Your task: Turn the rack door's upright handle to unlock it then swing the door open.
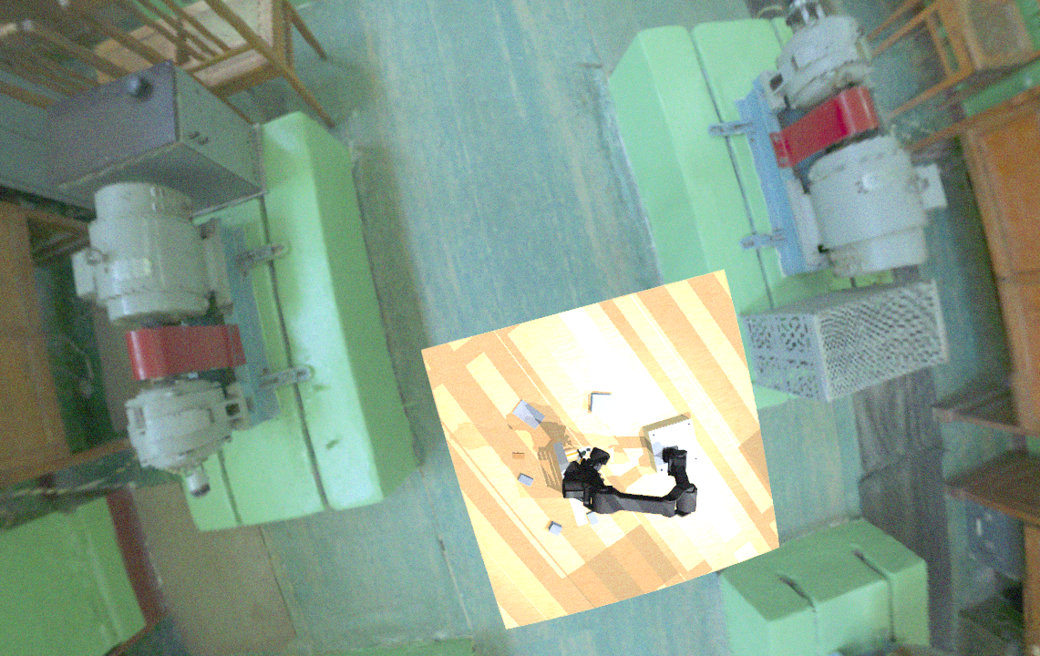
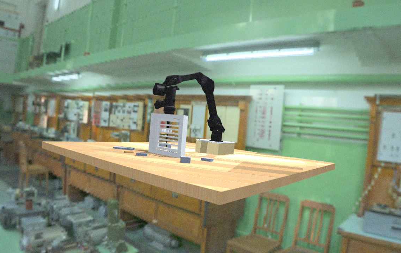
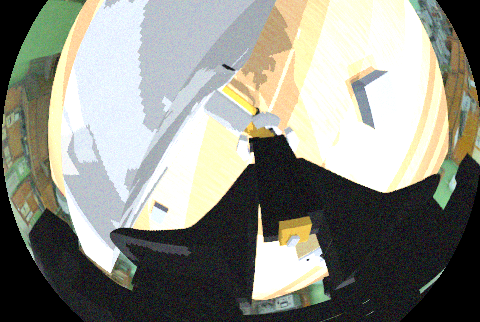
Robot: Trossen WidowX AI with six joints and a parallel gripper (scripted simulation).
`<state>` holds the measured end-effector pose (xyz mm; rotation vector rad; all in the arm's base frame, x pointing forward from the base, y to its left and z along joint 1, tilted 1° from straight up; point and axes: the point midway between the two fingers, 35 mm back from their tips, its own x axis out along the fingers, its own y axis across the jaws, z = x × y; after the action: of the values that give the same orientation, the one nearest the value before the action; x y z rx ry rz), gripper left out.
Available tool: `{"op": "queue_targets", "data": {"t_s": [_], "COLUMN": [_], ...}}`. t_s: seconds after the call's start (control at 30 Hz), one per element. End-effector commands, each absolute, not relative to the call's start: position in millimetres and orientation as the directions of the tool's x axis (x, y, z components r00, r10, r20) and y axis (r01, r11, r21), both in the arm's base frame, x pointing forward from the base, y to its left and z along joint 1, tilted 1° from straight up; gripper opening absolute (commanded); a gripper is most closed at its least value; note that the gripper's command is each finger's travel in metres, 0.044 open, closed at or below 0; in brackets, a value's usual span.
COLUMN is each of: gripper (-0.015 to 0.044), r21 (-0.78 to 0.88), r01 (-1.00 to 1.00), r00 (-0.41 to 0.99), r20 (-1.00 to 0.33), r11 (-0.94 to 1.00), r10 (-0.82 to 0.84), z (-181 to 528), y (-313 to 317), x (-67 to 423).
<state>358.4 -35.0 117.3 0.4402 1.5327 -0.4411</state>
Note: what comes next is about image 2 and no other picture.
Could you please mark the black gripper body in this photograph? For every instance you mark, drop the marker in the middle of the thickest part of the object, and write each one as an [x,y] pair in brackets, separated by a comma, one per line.
[169,104]

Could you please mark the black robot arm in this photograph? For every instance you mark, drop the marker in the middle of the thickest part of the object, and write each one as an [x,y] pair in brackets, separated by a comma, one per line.
[207,84]

